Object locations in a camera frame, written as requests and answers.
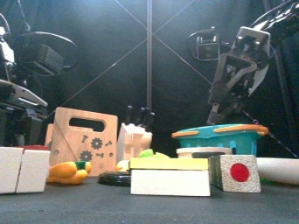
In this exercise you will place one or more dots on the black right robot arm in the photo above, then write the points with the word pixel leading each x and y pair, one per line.
pixel 285 20

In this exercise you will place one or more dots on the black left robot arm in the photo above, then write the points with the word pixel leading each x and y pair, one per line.
pixel 5 55

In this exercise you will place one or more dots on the white toy pot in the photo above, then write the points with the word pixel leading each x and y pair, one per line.
pixel 193 151

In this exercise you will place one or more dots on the red topped rice sushi toy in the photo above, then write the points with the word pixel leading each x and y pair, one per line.
pixel 32 170

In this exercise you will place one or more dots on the sushi roll cube red dot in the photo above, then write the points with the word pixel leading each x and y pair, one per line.
pixel 237 173

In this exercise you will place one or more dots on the yellow egg sushi toy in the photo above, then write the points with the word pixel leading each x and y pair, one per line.
pixel 169 178

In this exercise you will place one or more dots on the wooden board with gear prints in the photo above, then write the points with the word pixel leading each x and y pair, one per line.
pixel 82 140

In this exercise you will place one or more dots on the green toy lettuce leaf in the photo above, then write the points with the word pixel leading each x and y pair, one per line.
pixel 149 154

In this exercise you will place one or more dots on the yellow toy bell pepper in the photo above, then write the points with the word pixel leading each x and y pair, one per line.
pixel 68 173

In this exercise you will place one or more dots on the white bowl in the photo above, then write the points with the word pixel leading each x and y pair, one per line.
pixel 277 169

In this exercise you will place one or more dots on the white toy knife block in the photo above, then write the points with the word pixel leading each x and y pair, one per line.
pixel 132 145

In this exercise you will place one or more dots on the pale yellow toy food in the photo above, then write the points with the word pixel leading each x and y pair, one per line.
pixel 122 165

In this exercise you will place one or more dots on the black round lid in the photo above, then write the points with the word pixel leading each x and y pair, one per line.
pixel 114 178

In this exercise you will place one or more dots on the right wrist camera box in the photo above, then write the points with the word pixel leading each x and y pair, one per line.
pixel 206 49

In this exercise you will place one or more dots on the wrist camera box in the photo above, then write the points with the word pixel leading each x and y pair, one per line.
pixel 41 59
pixel 206 49

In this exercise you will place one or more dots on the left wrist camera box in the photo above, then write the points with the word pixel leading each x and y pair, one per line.
pixel 41 59

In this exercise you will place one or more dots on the grey vertical frame pole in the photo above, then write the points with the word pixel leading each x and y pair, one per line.
pixel 148 55

